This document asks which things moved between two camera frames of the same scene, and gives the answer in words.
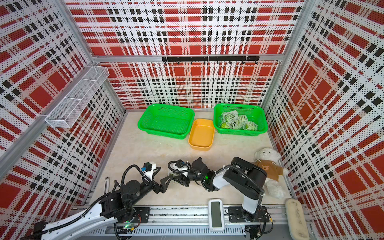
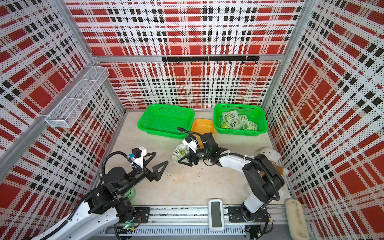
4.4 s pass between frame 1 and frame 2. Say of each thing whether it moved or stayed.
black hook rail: stayed
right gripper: moved
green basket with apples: stayed
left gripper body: moved
